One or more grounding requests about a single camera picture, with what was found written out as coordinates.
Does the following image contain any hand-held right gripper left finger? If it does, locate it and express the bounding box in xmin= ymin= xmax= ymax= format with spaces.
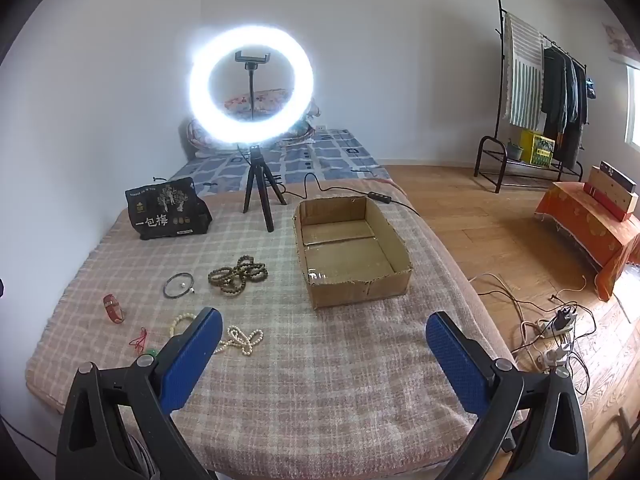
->
xmin=56 ymin=306 xmax=224 ymax=480

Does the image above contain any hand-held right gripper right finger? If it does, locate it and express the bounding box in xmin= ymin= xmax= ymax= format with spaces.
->
xmin=425 ymin=311 xmax=590 ymax=480

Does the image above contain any white pearl necklace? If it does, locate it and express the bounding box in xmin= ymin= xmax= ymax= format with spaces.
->
xmin=212 ymin=326 xmax=265 ymax=358

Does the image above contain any red cord green pendant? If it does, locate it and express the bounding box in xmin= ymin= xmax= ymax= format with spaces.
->
xmin=129 ymin=327 xmax=160 ymax=358

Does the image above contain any black cord bracelet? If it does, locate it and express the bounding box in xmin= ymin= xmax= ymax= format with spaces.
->
xmin=162 ymin=272 xmax=196 ymax=299

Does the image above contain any red watch strap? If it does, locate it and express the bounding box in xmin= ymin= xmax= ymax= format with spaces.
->
xmin=103 ymin=295 xmax=126 ymax=324

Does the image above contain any brown wooden bead bracelet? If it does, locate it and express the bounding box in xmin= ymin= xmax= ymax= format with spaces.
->
xmin=208 ymin=255 xmax=269 ymax=296

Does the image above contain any cardboard box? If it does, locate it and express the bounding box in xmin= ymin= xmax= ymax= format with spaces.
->
xmin=292 ymin=196 xmax=413 ymax=310

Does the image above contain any white power strip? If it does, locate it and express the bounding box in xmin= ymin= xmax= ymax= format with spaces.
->
xmin=537 ymin=310 xmax=578 ymax=338

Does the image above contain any checked beige blanket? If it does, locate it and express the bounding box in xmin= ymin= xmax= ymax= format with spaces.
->
xmin=25 ymin=180 xmax=516 ymax=480

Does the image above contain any pink plush blanket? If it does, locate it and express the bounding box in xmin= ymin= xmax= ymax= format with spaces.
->
xmin=280 ymin=177 xmax=518 ymax=480

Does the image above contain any black snack bag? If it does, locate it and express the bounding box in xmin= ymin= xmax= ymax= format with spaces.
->
xmin=125 ymin=177 xmax=213 ymax=241

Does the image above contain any black mini tripod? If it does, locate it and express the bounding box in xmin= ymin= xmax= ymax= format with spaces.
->
xmin=242 ymin=145 xmax=289 ymax=233

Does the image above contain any orange cloth covered table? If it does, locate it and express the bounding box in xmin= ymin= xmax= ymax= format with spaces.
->
xmin=534 ymin=180 xmax=640 ymax=302

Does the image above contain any wooden box with dark lid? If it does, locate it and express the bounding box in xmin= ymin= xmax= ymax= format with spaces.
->
xmin=582 ymin=161 xmax=640 ymax=222

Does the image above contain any yellow box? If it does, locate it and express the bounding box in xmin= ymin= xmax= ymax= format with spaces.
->
xmin=519 ymin=129 xmax=557 ymax=167

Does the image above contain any blue patterned bed sheet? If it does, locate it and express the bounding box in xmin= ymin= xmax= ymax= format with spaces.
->
xmin=167 ymin=127 xmax=393 ymax=198

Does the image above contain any folded floral quilt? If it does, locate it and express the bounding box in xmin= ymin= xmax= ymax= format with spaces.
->
xmin=186 ymin=89 xmax=322 ymax=160

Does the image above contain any row of dark hanging clothes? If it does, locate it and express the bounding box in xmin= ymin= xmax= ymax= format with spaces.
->
xmin=540 ymin=45 xmax=598 ymax=171

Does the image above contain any striped towel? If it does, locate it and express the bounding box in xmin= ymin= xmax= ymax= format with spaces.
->
xmin=502 ymin=12 xmax=546 ymax=131

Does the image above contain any black metal clothes rack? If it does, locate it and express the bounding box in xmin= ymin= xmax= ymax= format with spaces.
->
xmin=474 ymin=0 xmax=588 ymax=195

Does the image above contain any black phone holder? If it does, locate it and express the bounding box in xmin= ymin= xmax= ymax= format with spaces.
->
xmin=235 ymin=50 xmax=272 ymax=121

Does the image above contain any window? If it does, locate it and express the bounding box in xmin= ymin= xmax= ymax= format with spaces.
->
xmin=625 ymin=62 xmax=640 ymax=148

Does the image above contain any floral window valance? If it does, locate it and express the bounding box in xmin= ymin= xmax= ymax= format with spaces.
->
xmin=602 ymin=22 xmax=640 ymax=68

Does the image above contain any tangle of floor cables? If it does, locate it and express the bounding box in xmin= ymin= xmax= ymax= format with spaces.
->
xmin=470 ymin=272 xmax=601 ymax=396

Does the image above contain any black cable with inline controller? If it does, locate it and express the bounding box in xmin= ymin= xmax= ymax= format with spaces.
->
xmin=277 ymin=172 xmax=425 ymax=217

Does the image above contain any white ring light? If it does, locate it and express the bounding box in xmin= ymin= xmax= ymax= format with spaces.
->
xmin=187 ymin=25 xmax=316 ymax=148

